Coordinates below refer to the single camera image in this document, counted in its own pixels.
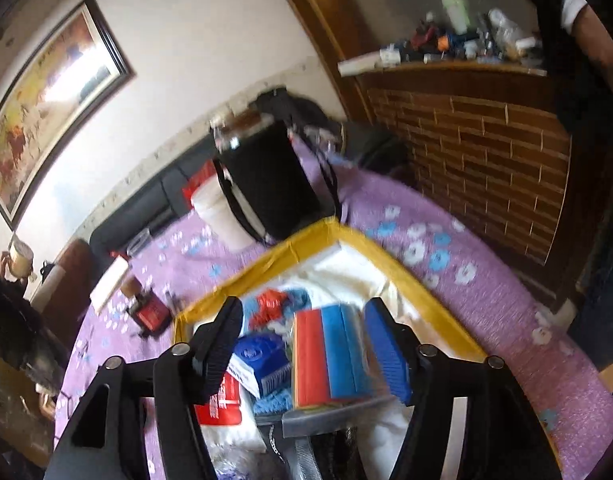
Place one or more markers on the black bag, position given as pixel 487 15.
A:
pixel 271 175

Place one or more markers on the yellow-rimmed white tray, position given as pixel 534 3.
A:
pixel 436 305

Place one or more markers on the blue white tissue packet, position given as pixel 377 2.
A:
pixel 259 362

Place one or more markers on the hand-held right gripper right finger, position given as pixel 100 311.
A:
pixel 389 355

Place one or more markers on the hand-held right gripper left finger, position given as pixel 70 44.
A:
pixel 221 355

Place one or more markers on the black sofa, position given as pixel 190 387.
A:
pixel 136 210

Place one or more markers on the red and blue cloth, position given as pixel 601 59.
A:
pixel 271 307

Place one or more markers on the framed painting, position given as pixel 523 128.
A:
pixel 51 100

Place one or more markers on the wooden chair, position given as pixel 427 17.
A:
pixel 69 280

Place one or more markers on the white plastic bottle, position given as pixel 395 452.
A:
pixel 455 7

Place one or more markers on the beige cup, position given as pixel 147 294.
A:
pixel 21 260

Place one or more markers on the dark grey backpack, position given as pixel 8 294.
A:
pixel 376 150

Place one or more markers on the white cylindrical flask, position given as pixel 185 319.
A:
pixel 47 285

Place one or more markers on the pile of small clutter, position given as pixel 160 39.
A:
pixel 461 40

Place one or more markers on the red plastic bag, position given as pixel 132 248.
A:
pixel 196 180

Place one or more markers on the red white wet wipes pack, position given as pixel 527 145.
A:
pixel 226 410

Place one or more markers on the white jar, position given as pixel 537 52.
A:
pixel 219 215

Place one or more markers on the red and black device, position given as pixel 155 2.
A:
pixel 149 312

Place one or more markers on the clear plastic cup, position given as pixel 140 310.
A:
pixel 139 242

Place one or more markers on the wooden partition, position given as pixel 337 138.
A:
pixel 486 160

